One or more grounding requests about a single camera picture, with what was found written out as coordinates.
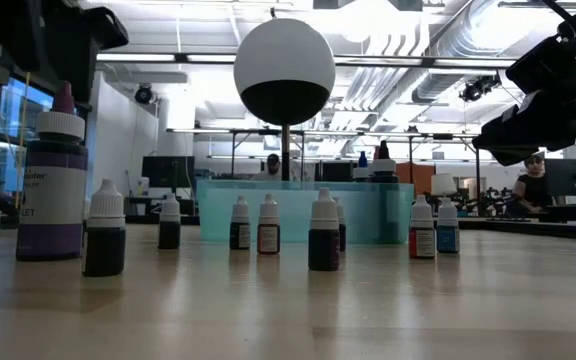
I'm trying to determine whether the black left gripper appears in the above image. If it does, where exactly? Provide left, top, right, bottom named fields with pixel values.
left=42, top=0, right=130, bottom=104

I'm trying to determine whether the large black dye bottle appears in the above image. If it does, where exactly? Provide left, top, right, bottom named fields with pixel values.
left=370, top=139, right=399, bottom=184

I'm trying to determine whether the large violet dye bottle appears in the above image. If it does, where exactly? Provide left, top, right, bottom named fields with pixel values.
left=16, top=80, right=89, bottom=262

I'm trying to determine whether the large blue dye bottle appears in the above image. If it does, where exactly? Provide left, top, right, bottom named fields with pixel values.
left=352, top=151, right=372, bottom=182

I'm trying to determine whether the small dark brown dye bottle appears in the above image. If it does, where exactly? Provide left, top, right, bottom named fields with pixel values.
left=157, top=193, right=182, bottom=250

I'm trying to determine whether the small black dye bottle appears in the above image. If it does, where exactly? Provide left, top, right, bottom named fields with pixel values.
left=229, top=194, right=252, bottom=251

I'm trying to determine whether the black track spotlight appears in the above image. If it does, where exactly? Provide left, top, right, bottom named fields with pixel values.
left=459, top=73, right=503, bottom=104

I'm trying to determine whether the person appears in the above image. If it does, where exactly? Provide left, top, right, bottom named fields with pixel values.
left=251, top=153, right=294, bottom=182
left=511, top=152, right=549, bottom=214

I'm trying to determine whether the ceiling light bar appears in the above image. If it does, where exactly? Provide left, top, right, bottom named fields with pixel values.
left=96, top=52, right=237, bottom=65
left=335, top=55, right=519, bottom=70

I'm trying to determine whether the white lampshade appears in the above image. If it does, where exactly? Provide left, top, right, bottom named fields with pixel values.
left=430, top=173, right=458, bottom=197

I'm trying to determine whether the orange partition panel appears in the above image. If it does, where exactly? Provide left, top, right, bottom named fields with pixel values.
left=390, top=162, right=437, bottom=201

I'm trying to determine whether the small blue dye bottle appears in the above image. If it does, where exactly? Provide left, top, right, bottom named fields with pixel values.
left=436, top=197, right=461, bottom=254

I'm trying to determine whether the small red dye bottle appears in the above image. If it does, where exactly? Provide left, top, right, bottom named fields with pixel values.
left=408, top=194, right=437, bottom=260

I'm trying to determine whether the white black globe lamp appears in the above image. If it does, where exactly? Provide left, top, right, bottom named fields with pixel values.
left=233, top=8, right=337, bottom=182

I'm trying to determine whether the small violet dye bottle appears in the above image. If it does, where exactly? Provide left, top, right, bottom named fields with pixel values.
left=331, top=195, right=347, bottom=253

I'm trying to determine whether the small dark purple dye bottle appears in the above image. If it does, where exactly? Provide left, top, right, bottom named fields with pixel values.
left=308, top=187, right=341, bottom=272

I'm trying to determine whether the translucent teal plastic bin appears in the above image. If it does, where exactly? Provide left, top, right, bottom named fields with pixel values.
left=196, top=179, right=415, bottom=245

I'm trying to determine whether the black ceiling camera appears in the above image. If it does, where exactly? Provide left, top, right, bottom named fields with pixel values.
left=135, top=84, right=155, bottom=105

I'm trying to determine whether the silver ceiling air duct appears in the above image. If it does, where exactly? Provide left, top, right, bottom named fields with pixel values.
left=410, top=0, right=519, bottom=104

